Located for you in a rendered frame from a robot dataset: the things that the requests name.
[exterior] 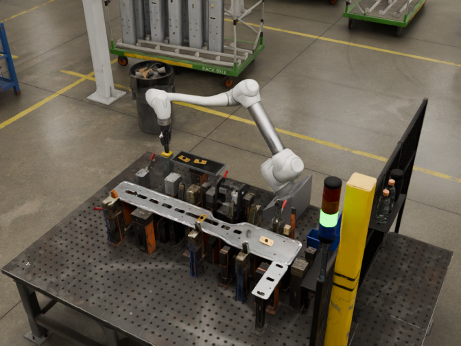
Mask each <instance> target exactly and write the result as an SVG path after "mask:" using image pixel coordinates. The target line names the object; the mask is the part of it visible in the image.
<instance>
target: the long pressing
mask: <svg viewBox="0 0 461 346"><path fill-rule="evenodd" d="M114 190H115V191H116V192H117V195H118V197H119V198H120V201H123V202H125V203H128V204H131V205H134V206H136V207H139V208H142V209H144V210H147V211H150V212H152V213H154V214H157V215H160V216H162V217H165V218H168V219H170V220H173V221H176V222H179V223H181V224H184V225H187V226H188V227H192V228H195V226H194V223H195V222H196V220H197V218H193V217H191V216H188V215H186V213H187V212H189V213H191V214H194V215H197V216H199V217H200V216H201V215H202V214H205V215H207V217H206V218H205V219H207V220H211V221H213V222H216V223H218V225H217V226H215V225H213V224H210V223H207V222H205V221H202V222H201V223H200V224H201V227H202V232H205V233H208V234H210V235H213V236H215V237H218V238H221V239H222V240H223V241H225V243H227V244H228V245H231V246H234V247H235V248H238V249H241V250H242V249H243V248H242V243H243V241H247V242H248V243H249V247H250V253H252V254H254V255H257V256H259V257H262V258H264V259H267V260H270V261H272V262H273V261H276V262H279V263H282V264H284V265H286V266H289V265H291V264H292V262H293V261H294V259H295V258H296V256H297V255H298V253H299V252H300V250H301V249H302V243H301V242H299V241H297V240H294V239H291V238H288V237H286V236H284V235H280V234H277V233H275V232H272V231H268V230H267V229H263V228H261V227H258V226H255V225H253V224H249V223H247V222H241V223H237V224H229V223H227V222H224V221H221V220H218V219H216V218H214V217H213V214H212V212H211V211H209V210H207V209H204V208H201V207H198V206H195V205H192V204H190V203H186V202H185V201H182V200H178V199H176V198H173V197H171V196H168V195H165V194H162V193H159V192H156V191H154V190H151V189H148V188H146V187H142V186H140V185H137V184H134V183H131V182H129V181H123V182H122V183H120V184H119V185H118V186H116V188H114ZM127 190H129V191H131V192H137V194H138V195H142V196H145V197H147V198H146V199H142V198H139V197H137V196H138V195H137V196H135V195H132V194H128V193H126V191H127ZM151 199H153V200H157V201H158V202H160V203H159V204H156V203H153V202H150V200H151ZM164 199H165V200H164ZM162 204H166V205H170V206H172V208H170V209H169V208H166V207H164V206H162ZM176 208H178V209H181V210H183V211H185V212H184V213H183V214H182V213H180V212H178V211H174V210H175V209H176ZM223 225H224V226H227V227H230V229H229V230H226V229H223V228H221V227H222V226H223ZM247 229H250V231H251V237H249V238H247V237H246V230H247ZM234 230H238V231H241V234H237V233H234V232H233V231H234ZM227 233H228V234H227ZM261 236H263V237H266V238H268V239H271V240H273V241H274V242H273V244H272V246H270V245H267V244H265V243H262V242H260V241H259V240H260V238H261ZM239 238H240V239H239ZM274 254H276V255H274Z"/></svg>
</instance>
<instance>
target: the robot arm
mask: <svg viewBox="0 0 461 346"><path fill-rule="evenodd" d="M145 98H146V100H147V102H148V104H149V105H150V106H151V107H152V108H153V109H154V111H155V113H156V115H157V120H158V125H159V129H160V130H161V135H159V136H158V137H159V138H160V140H161V145H162V146H164V149H165V153H167V154H168V153H169V144H170V143H169V142H170V141H171V131H172V129H171V128H170V123H171V116H170V113H171V104H170V102H171V101H178V102H186V103H190V104H197V105H202V106H239V105H243V106H244V107H245V108H247V109H248V111H249V112H250V114H251V116H252V118H253V119H254V121H255V124H256V125H257V127H258V129H259V131H260V132H261V134H262V136H263V138H264V139H265V142H266V143H267V145H268V147H269V149H270V151H271V153H272V154H273V156H272V158H269V159H268V160H267V161H266V162H264V163H263V164H262V165H261V173H262V176H263V178H264V179H265V181H266V182H267V184H268V185H269V186H270V187H271V188H272V189H273V190H274V192H275V193H274V194H273V196H274V197H275V198H274V200H273V201H274V202H275V201H276V200H277V199H280V198H282V197H284V196H287V195H289V194H291V193H292V191H293V190H294V189H295V188H296V186H297V185H298V184H299V183H300V182H301V181H300V180H299V181H296V182H293V180H294V179H296V178H298V177H299V176H300V175H301V174H302V172H303V169H304V164H303V161H302V160H301V159H300V158H299V157H298V156H296V155H295V154H294V153H293V152H292V151H291V150H290V149H288V148H285V146H284V144H283V142H282V141H281V138H280V137H279V135H278V133H277V131H276V129H275V128H274V126H273V124H272V122H271V121H270V118H269V117H268V115H267V113H266V111H265V109H264V107H263V106H262V104H261V102H260V101H261V97H260V94H259V85H258V83H257V82H256V81H255V80H252V79H247V80H243V81H241V82H240V83H238V84H237V85H236V86H235V87H234V88H233V89H231V90H230V91H227V92H225V93H220V94H218V95H214V96H211V97H200V96H194V95H185V94H179V93H166V92H165V91H161V90H158V89H149V90H148V91H147V92H146V94H145Z"/></svg>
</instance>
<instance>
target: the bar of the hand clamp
mask: <svg viewBox="0 0 461 346"><path fill-rule="evenodd" d="M282 205H283V201H282V200H280V199H277V200H276V203H275V206H276V207H275V213H274V224H275V223H276V222H275V220H276V219H277V218H278V225H279V221H280V220H281V211H282Z"/></svg>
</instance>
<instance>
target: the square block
mask: <svg viewBox="0 0 461 346"><path fill-rule="evenodd" d="M308 267H309V263H308V262H306V261H303V260H301V259H298V258H296V260H295V262H294V263H293V264H292V268H291V282H290V292H289V306H288V309H289V310H292V311H294V312H297V313H299V314H300V312H301V310H302V309H303V307H304V306H305V304H304V302H305V290H303V289H300V283H301V281H302V280H303V278H304V277H305V275H306V274H307V271H308Z"/></svg>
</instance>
